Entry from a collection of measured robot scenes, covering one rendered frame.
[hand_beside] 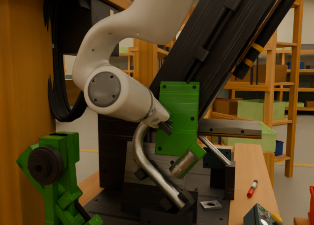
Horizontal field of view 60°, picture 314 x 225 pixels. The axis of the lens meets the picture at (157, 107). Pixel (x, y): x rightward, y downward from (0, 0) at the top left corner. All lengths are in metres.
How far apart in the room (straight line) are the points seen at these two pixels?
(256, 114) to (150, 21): 3.15
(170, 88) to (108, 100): 0.36
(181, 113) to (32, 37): 0.43
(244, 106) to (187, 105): 2.90
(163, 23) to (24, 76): 0.39
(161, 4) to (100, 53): 0.16
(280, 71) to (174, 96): 2.95
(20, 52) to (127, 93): 0.33
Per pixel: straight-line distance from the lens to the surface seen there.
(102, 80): 0.47
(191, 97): 0.77
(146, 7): 0.44
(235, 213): 0.86
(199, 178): 1.08
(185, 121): 0.76
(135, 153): 0.76
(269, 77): 3.34
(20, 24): 0.72
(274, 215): 0.79
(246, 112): 3.63
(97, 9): 0.80
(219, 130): 0.87
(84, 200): 0.98
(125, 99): 0.45
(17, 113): 0.70
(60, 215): 0.63
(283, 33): 10.03
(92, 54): 0.52
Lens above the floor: 1.30
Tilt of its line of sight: 7 degrees down
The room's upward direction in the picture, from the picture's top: straight up
